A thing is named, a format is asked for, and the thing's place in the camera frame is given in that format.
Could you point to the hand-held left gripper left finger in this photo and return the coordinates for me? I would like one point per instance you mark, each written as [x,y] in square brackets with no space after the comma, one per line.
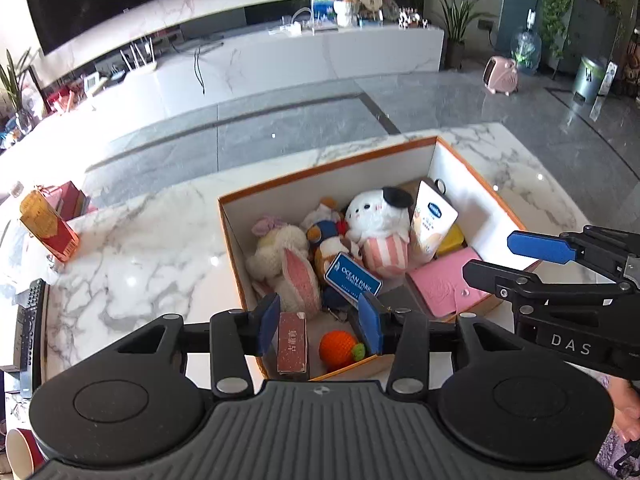
[267,325]

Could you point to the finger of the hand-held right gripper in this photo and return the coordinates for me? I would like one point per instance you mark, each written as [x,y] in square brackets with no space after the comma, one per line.
[542,247]
[525,287]

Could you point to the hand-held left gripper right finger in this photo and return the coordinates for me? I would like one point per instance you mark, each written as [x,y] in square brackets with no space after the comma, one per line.
[370,327]

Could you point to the small reddish brown box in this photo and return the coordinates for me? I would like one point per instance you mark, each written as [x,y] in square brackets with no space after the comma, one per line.
[292,342]

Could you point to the crochet fruit toy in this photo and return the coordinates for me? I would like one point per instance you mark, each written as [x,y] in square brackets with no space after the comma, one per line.
[337,349]

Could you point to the dark grey box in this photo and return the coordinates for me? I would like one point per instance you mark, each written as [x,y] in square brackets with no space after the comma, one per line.
[402,302]

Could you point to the blue printed tag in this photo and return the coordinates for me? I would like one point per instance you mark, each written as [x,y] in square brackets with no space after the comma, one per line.
[352,279]

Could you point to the crochet bunny plush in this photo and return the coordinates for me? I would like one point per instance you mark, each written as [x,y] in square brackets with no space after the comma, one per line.
[280,260]

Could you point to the pink card wallet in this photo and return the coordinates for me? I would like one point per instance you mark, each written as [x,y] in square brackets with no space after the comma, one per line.
[445,285]

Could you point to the orange cardboard box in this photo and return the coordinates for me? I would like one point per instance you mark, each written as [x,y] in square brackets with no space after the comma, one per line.
[480,195]

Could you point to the brown white dog plush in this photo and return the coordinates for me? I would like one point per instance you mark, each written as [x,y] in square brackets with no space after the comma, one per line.
[332,252]

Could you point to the yellow tape measure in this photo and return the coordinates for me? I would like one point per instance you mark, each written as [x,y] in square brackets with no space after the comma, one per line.
[451,240]

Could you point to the white seal plush toy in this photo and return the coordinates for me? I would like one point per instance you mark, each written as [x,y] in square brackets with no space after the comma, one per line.
[377,230]

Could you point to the sailor plush doll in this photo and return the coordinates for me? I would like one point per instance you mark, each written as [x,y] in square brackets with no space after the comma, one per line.
[320,230]

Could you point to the white floral cream tube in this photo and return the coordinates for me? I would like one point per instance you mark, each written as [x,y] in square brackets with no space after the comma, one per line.
[430,225]

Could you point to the person's right hand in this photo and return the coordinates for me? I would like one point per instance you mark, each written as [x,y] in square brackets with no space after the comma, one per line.
[625,410]

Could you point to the purple shaggy blanket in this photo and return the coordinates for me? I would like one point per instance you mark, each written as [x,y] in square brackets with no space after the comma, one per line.
[622,460]

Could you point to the silver trash can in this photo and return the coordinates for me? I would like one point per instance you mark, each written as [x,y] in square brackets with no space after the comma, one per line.
[589,77]

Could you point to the pink fan heater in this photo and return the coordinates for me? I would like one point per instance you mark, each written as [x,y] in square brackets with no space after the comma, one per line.
[500,75]

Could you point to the clear water bottle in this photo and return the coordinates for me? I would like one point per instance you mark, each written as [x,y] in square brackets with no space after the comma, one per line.
[526,50]

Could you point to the potted long leaf plant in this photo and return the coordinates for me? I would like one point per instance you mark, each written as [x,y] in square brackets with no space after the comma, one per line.
[455,35]

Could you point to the black remote control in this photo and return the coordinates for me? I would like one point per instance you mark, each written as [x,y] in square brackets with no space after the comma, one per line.
[30,330]

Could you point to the orange red carton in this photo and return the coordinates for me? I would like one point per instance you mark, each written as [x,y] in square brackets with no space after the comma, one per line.
[47,225]

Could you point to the climbing green plant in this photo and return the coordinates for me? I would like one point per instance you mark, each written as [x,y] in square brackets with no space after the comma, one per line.
[555,5]

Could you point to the white marble tv cabinet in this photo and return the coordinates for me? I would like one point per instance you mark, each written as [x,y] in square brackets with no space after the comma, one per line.
[280,65]

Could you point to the cow figurines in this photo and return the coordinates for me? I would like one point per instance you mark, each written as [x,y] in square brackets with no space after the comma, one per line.
[412,19]

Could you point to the red paper cup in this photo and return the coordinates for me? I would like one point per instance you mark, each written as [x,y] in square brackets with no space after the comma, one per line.
[25,452]

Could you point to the white router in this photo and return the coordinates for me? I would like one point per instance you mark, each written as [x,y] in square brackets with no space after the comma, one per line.
[140,62]

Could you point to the teddy bear in white pot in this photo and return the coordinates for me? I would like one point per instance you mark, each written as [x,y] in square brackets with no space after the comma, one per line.
[346,7]

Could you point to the landscape painting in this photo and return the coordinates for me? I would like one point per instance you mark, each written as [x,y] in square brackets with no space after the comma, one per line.
[320,7]

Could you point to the potted orchid plant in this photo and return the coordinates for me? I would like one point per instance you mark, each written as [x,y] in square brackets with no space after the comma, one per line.
[17,90]

